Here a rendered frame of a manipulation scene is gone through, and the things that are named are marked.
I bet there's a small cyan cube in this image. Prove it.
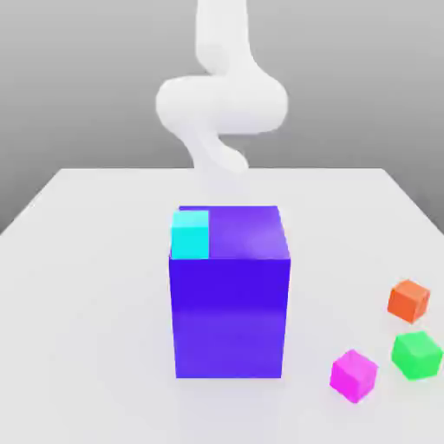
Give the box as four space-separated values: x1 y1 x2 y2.
170 210 210 260

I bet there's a small magenta cube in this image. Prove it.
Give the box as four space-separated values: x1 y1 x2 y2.
329 349 380 405

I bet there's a small orange cube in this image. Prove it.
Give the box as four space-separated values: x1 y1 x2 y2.
387 278 432 325

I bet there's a small green cube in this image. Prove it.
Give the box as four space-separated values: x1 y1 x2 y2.
390 330 444 382

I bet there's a large purple box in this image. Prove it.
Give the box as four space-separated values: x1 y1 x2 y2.
168 205 291 380

